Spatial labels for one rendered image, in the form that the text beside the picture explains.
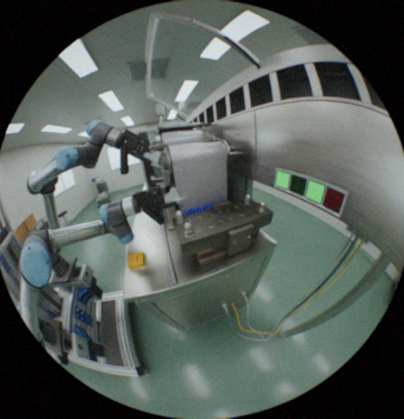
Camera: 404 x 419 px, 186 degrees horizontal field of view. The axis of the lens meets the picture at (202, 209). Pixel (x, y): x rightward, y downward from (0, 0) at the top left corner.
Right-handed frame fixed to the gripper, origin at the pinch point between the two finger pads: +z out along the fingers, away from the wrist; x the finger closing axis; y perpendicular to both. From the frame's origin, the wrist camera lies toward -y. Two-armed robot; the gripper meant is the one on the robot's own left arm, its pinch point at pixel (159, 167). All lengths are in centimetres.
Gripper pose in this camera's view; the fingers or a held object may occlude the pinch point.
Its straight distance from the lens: 53.3
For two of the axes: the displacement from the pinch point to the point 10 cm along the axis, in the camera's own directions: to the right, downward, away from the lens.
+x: -3.6, -4.2, 8.4
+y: 5.3, -8.3, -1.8
